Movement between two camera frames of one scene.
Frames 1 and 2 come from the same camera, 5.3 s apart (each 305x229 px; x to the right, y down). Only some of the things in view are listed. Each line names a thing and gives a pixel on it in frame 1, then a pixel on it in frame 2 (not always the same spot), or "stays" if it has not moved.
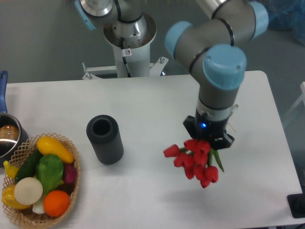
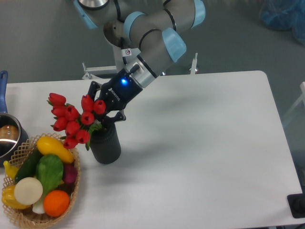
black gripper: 205,130 -> 118,90
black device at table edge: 296,203 stays
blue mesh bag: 288,15 stays
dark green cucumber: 27,166 stays
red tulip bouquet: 197,159 -> 77,127
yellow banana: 11,171 stays
